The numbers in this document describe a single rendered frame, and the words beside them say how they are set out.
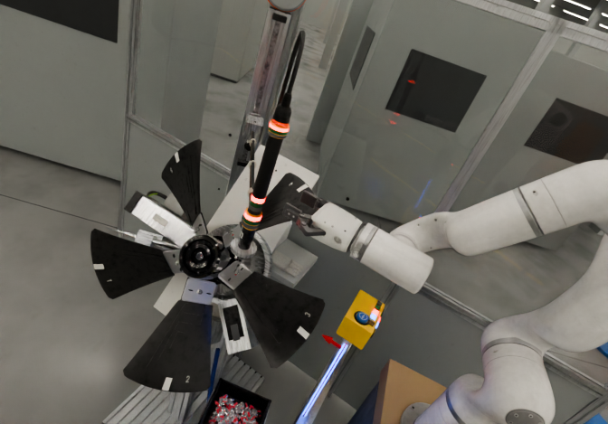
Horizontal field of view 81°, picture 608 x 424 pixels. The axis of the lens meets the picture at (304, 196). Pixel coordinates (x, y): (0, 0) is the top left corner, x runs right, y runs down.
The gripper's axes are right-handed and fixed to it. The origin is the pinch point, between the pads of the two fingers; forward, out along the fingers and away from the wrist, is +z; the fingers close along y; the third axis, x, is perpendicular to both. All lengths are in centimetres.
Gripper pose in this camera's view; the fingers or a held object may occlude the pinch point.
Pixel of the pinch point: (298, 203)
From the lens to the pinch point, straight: 81.2
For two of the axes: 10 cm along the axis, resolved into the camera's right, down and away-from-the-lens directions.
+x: 3.0, -8.1, -4.9
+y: 4.5, -3.3, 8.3
